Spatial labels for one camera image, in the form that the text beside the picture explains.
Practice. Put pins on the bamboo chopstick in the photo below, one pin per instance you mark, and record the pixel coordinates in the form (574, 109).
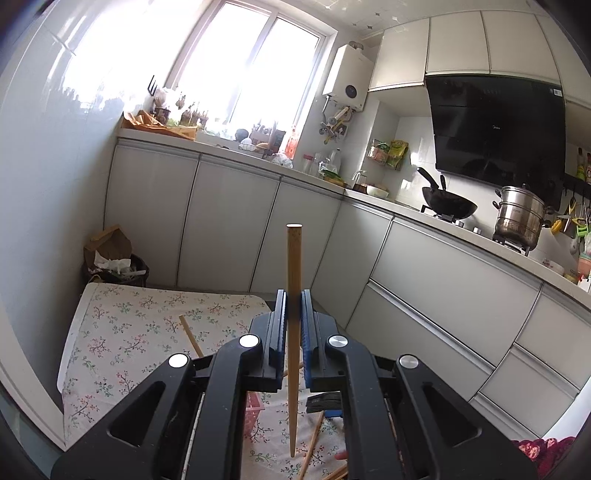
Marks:
(312, 454)
(337, 474)
(294, 270)
(191, 338)

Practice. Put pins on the white lower kitchen cabinets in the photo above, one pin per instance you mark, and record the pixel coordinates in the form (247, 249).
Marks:
(508, 333)

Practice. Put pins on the floral white tablecloth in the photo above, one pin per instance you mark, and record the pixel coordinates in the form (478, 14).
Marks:
(120, 334)

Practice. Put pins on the black wok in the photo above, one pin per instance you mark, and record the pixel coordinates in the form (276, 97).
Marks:
(442, 201)

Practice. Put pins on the white wall water heater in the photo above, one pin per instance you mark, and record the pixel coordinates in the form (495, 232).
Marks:
(349, 78)

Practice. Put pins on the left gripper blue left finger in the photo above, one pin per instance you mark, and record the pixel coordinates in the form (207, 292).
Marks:
(185, 419)

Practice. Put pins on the white kitchen cabinets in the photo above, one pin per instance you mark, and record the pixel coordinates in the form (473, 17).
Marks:
(505, 43)
(508, 333)

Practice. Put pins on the kitchen window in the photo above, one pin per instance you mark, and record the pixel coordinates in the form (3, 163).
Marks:
(253, 65)

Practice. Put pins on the black trash bin with bag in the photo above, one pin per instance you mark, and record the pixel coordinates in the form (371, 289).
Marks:
(132, 271)

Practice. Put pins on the pink plastic utensil basket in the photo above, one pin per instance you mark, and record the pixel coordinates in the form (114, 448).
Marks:
(253, 407)

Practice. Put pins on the stainless steel steamer pot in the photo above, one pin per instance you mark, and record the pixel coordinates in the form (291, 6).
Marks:
(521, 216)

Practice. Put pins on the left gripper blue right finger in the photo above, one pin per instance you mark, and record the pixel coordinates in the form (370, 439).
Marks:
(402, 421)

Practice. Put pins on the red floral clothing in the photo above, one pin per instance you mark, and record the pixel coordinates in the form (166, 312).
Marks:
(545, 453)

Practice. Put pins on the brown paper bag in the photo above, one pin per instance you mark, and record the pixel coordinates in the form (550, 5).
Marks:
(111, 244)

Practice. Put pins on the white upper kitchen cabinets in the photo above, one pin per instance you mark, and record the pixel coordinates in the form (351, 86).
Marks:
(505, 43)

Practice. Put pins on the black range hood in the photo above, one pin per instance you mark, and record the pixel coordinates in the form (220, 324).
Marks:
(502, 131)

